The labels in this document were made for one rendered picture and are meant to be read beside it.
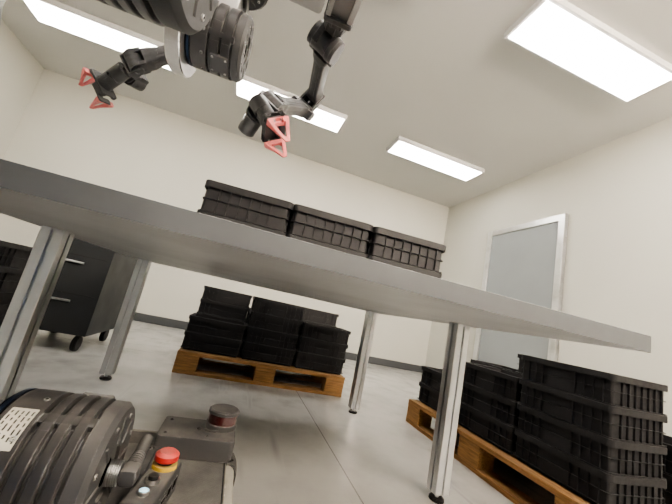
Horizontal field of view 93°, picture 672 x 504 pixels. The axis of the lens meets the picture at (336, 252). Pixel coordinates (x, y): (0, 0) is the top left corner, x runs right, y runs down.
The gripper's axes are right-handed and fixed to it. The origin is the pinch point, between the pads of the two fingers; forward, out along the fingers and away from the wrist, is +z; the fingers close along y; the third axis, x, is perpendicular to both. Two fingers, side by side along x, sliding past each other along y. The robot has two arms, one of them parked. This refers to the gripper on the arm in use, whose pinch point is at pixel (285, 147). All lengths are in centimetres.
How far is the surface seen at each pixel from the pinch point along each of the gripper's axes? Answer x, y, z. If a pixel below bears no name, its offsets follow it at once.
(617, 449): -67, 28, 133
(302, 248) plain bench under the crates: 20, -22, 41
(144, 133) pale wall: 7, 285, -314
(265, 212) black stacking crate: 6.9, 22.5, 6.0
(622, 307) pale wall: -261, 109, 140
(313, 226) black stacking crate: -6.1, 22.3, 17.0
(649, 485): -73, 31, 149
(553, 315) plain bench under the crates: -25, -18, 75
